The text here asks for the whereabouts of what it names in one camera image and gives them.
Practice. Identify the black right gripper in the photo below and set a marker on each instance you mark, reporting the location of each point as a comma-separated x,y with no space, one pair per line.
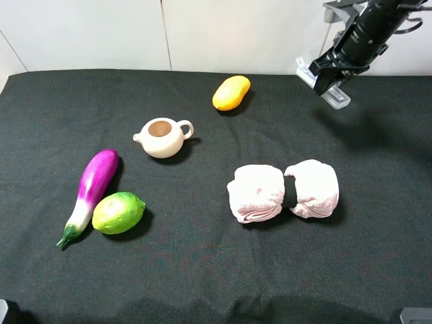
361,42

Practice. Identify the purple toy eggplant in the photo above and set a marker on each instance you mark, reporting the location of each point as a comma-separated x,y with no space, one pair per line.
93,183

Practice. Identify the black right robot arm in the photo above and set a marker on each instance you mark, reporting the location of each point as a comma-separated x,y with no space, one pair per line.
409,25

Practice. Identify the yellow mango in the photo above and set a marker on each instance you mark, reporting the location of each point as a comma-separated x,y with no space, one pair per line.
230,93

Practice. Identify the black band on towel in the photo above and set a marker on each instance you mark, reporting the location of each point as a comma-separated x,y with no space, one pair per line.
290,198

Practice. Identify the pink rolled towel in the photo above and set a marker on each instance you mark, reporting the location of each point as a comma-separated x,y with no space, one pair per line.
257,191

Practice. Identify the beige ceramic teapot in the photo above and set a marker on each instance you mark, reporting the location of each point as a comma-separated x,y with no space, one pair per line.
162,137

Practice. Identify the black table cloth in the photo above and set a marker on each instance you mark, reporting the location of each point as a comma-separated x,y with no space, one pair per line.
188,260

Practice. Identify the green lime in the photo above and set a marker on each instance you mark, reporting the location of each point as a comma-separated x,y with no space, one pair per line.
118,213

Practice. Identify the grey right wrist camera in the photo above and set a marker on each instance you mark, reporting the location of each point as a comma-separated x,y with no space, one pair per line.
342,10

